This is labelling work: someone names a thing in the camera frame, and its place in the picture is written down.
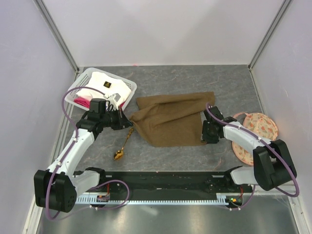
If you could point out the pink folded cloth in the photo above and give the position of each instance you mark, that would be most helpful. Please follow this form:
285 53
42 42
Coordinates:
82 102

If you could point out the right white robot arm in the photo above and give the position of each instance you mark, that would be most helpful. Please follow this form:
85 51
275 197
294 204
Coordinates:
272 163

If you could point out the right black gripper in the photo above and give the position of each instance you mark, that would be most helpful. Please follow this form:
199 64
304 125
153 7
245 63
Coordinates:
214 140

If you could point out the gold ornate spoon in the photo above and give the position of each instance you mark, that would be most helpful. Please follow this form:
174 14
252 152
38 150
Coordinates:
120 153

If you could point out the white folded t-shirt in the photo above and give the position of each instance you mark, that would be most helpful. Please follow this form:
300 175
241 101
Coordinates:
101 84

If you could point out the brown cloth napkin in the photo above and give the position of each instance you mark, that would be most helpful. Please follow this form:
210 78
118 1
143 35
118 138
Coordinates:
171 120

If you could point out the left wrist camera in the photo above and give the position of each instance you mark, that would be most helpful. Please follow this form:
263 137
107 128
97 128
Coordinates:
115 99

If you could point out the floral pink hat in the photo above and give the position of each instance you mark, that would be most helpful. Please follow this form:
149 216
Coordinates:
260 124

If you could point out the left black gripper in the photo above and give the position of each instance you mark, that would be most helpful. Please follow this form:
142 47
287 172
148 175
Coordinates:
120 125

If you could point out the slotted cable duct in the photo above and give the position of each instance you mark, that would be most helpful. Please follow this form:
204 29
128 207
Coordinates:
94 199

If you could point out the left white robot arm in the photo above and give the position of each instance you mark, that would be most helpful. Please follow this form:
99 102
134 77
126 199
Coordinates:
58 186

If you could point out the white plastic basket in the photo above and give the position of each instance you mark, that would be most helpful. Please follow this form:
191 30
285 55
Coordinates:
84 78

